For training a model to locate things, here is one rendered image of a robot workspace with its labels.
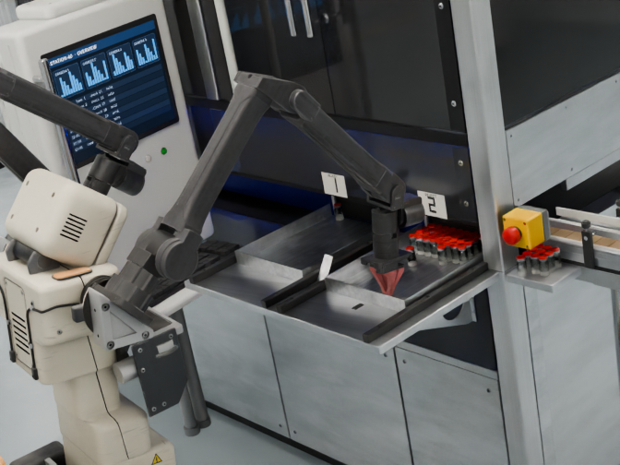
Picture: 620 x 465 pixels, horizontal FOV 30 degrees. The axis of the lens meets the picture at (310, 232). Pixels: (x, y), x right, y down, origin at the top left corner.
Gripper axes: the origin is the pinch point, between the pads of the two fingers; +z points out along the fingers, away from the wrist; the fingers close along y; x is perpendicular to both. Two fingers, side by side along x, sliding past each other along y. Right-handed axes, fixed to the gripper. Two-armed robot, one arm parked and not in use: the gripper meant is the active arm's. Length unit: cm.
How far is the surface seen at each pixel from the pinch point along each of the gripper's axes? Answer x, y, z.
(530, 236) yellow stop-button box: -21.3, 23.8, -11.6
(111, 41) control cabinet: 89, -10, -53
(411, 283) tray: 3.7, 11.2, 1.4
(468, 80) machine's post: -9, 18, -46
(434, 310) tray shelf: -10.1, 4.1, 2.7
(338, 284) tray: 15.5, -0.9, 0.9
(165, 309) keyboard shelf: 64, -17, 14
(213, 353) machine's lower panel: 117, 33, 56
